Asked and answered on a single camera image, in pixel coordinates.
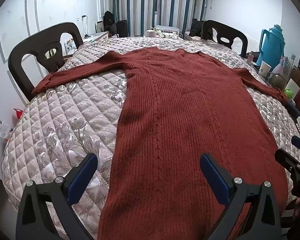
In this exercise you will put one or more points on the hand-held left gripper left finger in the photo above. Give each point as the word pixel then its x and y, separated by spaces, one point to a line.
pixel 82 177

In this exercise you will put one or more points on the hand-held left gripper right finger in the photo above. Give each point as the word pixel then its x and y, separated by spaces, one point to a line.
pixel 213 176

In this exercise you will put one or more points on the red knit sweater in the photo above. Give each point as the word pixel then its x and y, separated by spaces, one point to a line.
pixel 177 117

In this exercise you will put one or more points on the small green toy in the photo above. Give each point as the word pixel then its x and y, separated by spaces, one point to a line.
pixel 288 93

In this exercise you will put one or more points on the quilted floral table cover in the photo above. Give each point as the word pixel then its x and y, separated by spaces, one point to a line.
pixel 65 120

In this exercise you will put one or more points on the clear glass jar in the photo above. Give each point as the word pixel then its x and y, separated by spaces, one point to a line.
pixel 277 81

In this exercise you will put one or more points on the pale purple bottle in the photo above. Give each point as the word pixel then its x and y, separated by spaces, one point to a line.
pixel 278 68

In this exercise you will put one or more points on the floral paper cup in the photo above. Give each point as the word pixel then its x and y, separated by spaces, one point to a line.
pixel 265 68

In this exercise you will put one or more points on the red plastic bag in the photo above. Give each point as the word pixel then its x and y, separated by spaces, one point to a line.
pixel 18 113

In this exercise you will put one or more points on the blue thermos jug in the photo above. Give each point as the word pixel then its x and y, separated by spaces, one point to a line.
pixel 272 47

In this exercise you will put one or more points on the dark wooden chair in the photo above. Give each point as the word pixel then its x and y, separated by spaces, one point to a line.
pixel 240 40
pixel 17 62

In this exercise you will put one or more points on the low white cabinet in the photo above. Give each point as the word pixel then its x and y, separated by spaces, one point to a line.
pixel 100 37

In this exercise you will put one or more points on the black bag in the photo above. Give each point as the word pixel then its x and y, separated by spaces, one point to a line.
pixel 196 27

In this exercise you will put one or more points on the cluttered coffee table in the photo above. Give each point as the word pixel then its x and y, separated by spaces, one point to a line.
pixel 167 33

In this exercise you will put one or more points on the black suitcase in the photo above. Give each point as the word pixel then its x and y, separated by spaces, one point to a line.
pixel 122 28

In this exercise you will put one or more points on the white electric kettle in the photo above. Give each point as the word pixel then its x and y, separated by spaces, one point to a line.
pixel 151 33

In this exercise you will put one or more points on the black backpack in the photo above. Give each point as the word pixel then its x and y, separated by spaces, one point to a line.
pixel 108 21

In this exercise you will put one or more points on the striped curtains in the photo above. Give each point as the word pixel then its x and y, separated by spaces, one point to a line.
pixel 140 5

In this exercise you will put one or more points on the picture frame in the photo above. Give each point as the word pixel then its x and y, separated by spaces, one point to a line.
pixel 99 27

